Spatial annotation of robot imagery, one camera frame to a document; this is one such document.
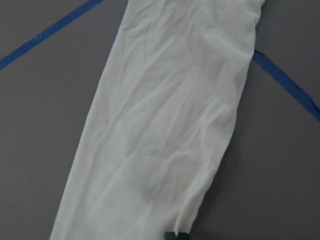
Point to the cream long-sleeve printed shirt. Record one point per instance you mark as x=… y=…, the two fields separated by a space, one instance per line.
x=161 y=119

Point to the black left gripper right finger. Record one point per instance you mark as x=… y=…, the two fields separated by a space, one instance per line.
x=183 y=236

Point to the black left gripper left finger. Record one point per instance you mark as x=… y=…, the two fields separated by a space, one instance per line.
x=170 y=236

